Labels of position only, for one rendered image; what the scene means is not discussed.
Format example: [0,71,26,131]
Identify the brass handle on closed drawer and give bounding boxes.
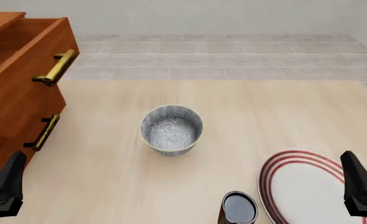
[23,114,61,152]

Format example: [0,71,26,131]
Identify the grey patterned bowl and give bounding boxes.
[139,105,204,157]

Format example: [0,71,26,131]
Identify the open wooden drawer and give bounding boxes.
[0,16,80,138]

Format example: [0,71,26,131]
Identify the white plate with red rings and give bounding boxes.
[256,149,367,224]

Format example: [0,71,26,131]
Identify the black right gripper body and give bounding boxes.
[343,195,367,220]

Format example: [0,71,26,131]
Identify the brass handle on open drawer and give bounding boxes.
[31,49,77,88]

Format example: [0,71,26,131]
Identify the red tin with dark lid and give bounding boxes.
[216,190,259,224]

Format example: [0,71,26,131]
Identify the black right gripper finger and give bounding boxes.
[340,150,367,201]

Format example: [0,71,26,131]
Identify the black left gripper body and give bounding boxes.
[0,197,24,217]

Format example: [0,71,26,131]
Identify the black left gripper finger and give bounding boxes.
[0,150,27,203]

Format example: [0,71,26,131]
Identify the closed wooden drawer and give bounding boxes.
[0,86,67,187]

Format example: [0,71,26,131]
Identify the wooden cabinet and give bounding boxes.
[0,11,80,202]

